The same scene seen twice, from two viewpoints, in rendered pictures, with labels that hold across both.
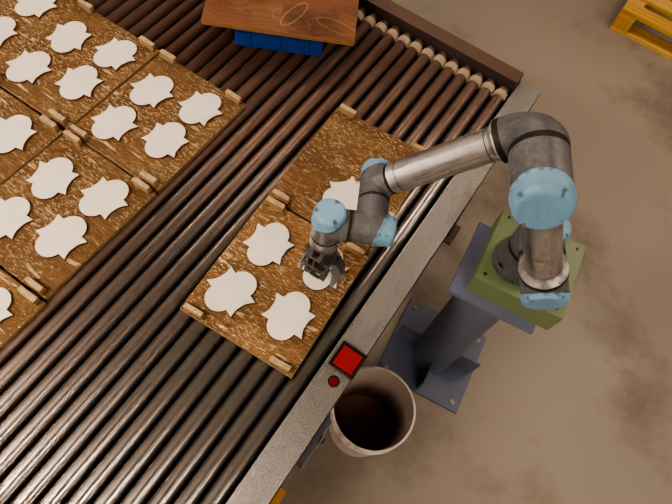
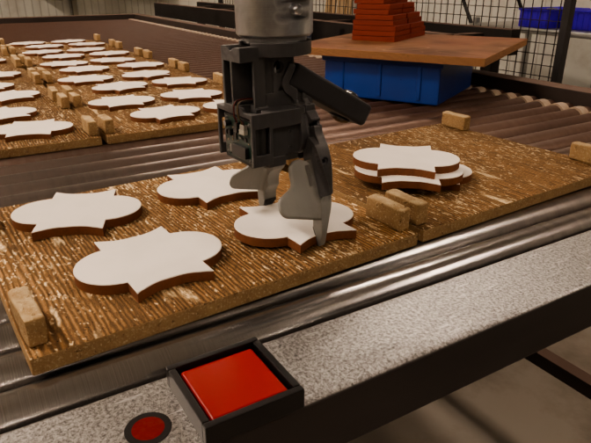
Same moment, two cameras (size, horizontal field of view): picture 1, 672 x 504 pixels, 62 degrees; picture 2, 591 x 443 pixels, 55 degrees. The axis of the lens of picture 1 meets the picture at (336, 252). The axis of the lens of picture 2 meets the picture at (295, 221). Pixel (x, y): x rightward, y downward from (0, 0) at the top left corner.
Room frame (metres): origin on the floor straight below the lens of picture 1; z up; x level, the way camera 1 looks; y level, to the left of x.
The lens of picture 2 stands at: (0.18, -0.33, 1.20)
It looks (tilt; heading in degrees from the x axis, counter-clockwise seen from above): 23 degrees down; 37
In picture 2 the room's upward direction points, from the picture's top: straight up
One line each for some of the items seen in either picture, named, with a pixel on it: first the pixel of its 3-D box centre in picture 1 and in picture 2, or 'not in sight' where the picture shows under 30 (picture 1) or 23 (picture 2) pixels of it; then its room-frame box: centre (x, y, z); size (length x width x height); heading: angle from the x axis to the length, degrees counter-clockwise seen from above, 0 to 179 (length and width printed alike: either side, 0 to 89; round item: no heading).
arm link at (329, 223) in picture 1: (329, 222); not in sight; (0.64, 0.03, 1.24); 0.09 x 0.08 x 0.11; 95
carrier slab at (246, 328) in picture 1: (277, 282); (185, 228); (0.59, 0.14, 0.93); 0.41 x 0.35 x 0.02; 161
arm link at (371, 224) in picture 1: (371, 222); not in sight; (0.66, -0.07, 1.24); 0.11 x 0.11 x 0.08; 5
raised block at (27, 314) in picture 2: (280, 364); (27, 315); (0.36, 0.07, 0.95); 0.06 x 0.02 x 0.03; 71
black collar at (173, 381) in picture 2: (347, 360); (233, 386); (0.42, -0.10, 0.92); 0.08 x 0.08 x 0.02; 68
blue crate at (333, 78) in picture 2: (284, 9); (401, 71); (1.58, 0.37, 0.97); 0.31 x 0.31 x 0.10; 7
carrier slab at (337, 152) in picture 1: (352, 176); (434, 167); (0.99, 0.00, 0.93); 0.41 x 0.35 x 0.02; 161
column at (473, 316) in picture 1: (461, 321); not in sight; (0.81, -0.52, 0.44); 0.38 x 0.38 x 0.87; 75
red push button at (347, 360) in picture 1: (347, 360); (233, 388); (0.42, -0.10, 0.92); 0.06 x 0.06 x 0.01; 68
